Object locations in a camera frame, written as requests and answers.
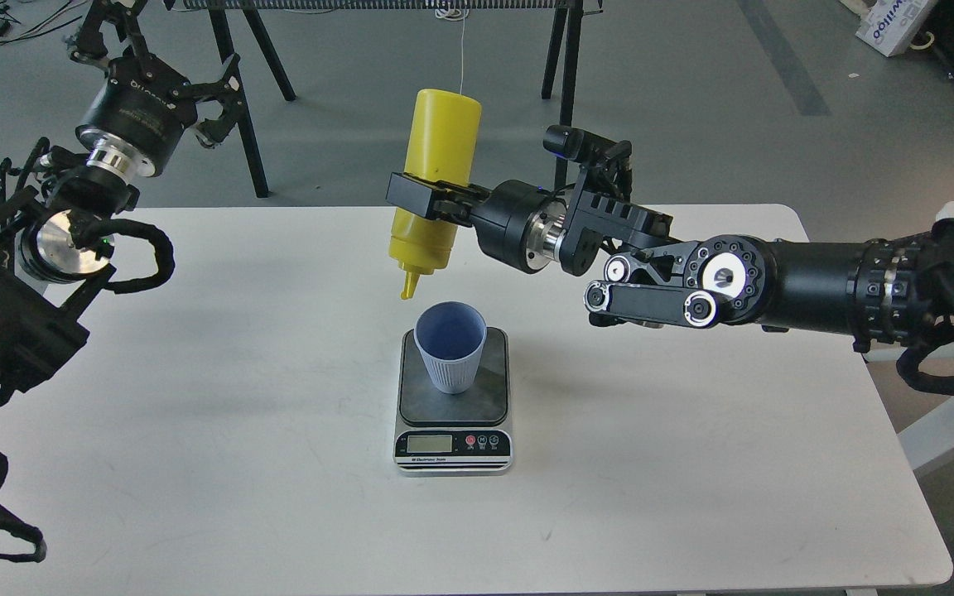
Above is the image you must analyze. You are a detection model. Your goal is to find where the white cardboard box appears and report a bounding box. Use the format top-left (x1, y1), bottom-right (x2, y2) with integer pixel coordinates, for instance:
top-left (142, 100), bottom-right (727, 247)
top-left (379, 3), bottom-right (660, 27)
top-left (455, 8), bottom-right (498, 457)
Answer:
top-left (855, 1), bottom-right (939, 57)

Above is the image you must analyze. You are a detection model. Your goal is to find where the white power cable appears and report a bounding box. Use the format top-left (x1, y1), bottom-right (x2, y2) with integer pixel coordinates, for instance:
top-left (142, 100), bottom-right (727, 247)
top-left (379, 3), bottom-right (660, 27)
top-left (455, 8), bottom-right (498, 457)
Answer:
top-left (436, 0), bottom-right (473, 97)

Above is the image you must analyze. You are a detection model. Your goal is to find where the blue plastic cup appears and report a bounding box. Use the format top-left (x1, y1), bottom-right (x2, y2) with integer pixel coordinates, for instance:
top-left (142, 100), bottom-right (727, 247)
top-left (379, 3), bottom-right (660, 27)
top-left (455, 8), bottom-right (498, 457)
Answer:
top-left (413, 301), bottom-right (488, 395)

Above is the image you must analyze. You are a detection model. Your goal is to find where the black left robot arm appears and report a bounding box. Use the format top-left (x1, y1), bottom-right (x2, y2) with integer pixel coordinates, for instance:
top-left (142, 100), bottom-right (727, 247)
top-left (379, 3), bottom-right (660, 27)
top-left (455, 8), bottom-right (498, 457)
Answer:
top-left (0, 1), bottom-right (247, 406)

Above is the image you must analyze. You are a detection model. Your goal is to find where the digital kitchen scale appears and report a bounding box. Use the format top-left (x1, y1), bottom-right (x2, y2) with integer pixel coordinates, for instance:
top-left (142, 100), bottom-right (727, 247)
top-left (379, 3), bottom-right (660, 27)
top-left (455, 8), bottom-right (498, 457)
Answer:
top-left (393, 327), bottom-right (515, 476)

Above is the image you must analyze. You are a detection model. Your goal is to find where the black trestle table stand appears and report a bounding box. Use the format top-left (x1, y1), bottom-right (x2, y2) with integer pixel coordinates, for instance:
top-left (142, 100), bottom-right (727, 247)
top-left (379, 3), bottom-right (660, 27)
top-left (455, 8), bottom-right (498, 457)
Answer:
top-left (166, 1), bottom-right (603, 204)

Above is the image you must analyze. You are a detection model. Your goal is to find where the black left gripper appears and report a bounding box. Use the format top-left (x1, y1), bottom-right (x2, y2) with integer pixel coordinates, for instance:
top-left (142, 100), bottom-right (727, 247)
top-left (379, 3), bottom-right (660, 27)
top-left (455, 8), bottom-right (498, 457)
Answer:
top-left (68, 0), bottom-right (246, 178)

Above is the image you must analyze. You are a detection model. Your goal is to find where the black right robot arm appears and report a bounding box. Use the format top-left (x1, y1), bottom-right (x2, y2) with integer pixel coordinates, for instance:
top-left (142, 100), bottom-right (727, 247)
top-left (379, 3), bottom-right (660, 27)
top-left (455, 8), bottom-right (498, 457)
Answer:
top-left (387, 125), bottom-right (954, 397)

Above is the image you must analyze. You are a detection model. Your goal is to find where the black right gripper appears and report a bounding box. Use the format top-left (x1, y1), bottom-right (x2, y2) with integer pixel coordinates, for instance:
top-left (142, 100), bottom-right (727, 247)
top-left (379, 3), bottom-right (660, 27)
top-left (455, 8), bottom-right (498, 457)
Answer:
top-left (386, 172), bottom-right (566, 274)

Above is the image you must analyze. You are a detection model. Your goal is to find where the yellow squeeze bottle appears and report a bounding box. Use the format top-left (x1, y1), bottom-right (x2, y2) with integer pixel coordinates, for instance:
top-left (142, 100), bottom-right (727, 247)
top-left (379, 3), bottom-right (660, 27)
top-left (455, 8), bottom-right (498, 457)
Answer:
top-left (388, 89), bottom-right (482, 300)

